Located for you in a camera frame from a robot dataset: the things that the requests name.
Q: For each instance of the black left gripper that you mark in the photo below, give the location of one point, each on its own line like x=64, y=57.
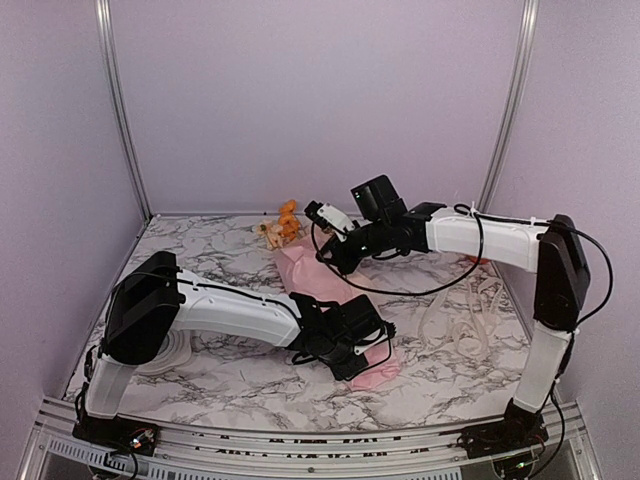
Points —
x=344, y=372

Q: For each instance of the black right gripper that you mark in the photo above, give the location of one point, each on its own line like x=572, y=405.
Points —
x=340, y=258

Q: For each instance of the pink wrapping paper sheet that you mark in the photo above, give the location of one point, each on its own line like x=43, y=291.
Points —
x=300, y=272

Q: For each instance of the orange fake flower stem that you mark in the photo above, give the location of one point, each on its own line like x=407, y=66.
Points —
x=287, y=220

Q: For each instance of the peach fake flower stem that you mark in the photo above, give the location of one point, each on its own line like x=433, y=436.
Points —
x=272, y=233

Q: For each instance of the cream printed ribbon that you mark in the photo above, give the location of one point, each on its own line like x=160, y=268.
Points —
x=469, y=335

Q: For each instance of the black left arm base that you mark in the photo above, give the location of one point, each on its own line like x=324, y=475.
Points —
x=123, y=434

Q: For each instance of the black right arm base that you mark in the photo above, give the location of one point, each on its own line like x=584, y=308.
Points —
x=517, y=429

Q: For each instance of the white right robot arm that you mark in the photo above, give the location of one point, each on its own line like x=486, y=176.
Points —
x=547, y=253

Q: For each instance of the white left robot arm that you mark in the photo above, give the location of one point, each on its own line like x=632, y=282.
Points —
x=159, y=298

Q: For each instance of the orange bowl white inside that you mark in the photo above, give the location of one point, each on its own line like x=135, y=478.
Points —
x=481, y=261

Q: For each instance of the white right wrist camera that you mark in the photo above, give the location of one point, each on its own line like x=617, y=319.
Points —
x=327, y=216

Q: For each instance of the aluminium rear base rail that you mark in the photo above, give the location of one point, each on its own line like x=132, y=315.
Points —
x=259, y=214

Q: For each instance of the aluminium front rail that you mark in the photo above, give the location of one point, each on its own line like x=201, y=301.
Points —
x=197, y=452

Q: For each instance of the aluminium frame post right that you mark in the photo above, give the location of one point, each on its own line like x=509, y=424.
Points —
x=515, y=92

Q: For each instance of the aluminium frame post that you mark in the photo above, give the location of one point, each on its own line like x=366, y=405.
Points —
x=110, y=61
x=515, y=92

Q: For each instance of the aluminium frame post left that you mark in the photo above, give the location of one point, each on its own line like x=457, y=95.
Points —
x=110, y=61

